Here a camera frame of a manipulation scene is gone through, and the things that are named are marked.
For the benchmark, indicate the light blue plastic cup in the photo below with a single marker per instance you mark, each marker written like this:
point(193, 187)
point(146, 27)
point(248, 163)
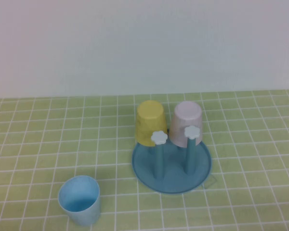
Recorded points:
point(86, 215)

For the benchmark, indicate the transparent rectangular tape piece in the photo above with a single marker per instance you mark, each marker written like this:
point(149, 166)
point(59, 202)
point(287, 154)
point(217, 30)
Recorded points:
point(214, 180)

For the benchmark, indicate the blue cup stand with pegs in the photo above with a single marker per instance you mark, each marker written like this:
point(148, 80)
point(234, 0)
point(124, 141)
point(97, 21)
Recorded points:
point(173, 179)

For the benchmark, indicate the green grid pattern table mat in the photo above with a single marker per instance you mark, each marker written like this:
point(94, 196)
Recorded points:
point(38, 144)

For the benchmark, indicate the pale pink plastic cup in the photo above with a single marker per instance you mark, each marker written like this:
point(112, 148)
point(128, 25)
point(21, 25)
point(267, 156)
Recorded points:
point(183, 115)

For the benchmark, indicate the yellow plastic cup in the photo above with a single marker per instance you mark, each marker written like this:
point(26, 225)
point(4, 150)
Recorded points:
point(149, 120)

